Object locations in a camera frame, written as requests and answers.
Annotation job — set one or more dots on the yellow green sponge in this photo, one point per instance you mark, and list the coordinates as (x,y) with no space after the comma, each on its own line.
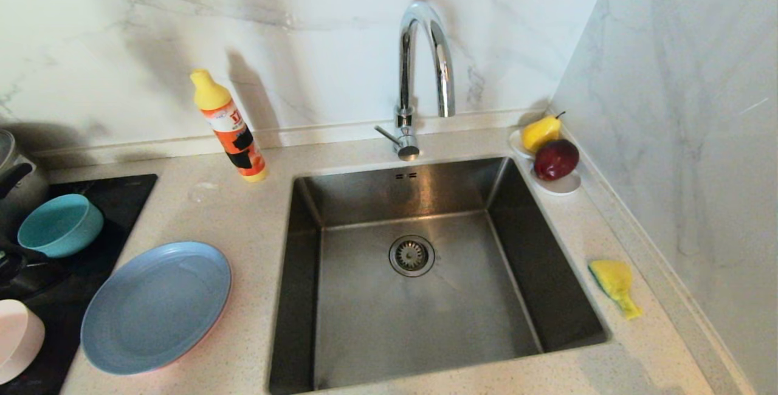
(612,279)

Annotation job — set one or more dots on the small light pink plate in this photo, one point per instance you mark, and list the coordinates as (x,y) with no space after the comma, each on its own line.
(18,340)

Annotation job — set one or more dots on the round metal drain strainer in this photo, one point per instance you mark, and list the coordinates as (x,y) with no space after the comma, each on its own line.
(412,256)

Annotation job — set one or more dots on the dark red apple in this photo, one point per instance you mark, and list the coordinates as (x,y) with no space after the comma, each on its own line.
(555,160)

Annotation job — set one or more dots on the dish soap bottle yellow cap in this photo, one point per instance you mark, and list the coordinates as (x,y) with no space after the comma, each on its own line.
(237,140)

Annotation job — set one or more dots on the black glass cooktop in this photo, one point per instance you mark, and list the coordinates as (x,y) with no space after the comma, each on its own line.
(121,200)

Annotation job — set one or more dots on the teal bowl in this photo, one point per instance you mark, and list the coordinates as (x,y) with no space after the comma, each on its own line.
(59,228)

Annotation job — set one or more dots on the blue plate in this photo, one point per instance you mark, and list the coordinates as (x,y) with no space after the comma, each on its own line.
(155,307)

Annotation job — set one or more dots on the stainless steel sink basin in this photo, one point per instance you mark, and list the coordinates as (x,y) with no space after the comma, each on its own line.
(364,322)

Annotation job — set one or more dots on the small white fruit dish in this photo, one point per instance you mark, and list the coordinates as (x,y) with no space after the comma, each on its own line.
(563,188)

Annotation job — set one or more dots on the yellow pear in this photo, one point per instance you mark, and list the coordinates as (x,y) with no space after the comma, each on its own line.
(541,133)

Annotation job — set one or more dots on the chrome gooseneck faucet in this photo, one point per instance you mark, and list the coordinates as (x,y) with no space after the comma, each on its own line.
(405,67)

